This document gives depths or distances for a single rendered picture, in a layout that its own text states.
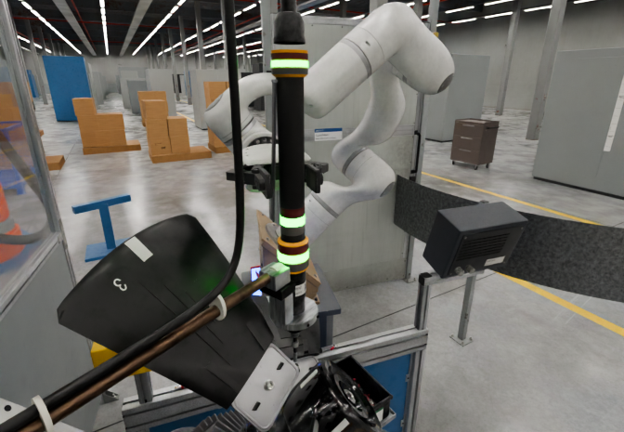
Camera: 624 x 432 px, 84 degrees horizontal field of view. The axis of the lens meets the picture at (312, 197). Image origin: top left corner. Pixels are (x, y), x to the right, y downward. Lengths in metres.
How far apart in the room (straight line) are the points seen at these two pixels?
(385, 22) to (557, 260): 1.81
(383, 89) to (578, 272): 1.67
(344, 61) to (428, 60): 0.22
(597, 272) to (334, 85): 1.92
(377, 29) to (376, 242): 2.27
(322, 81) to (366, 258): 2.31
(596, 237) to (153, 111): 7.24
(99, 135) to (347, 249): 7.73
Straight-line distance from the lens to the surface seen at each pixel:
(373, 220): 2.76
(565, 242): 2.26
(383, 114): 0.97
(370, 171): 1.09
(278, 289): 0.47
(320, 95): 0.67
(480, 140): 7.19
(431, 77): 0.85
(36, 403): 0.36
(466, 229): 1.09
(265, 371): 0.52
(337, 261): 2.77
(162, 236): 0.51
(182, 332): 0.39
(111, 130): 9.59
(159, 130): 7.91
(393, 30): 0.74
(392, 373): 1.34
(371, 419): 0.57
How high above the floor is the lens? 1.63
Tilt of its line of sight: 19 degrees down
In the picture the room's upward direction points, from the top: straight up
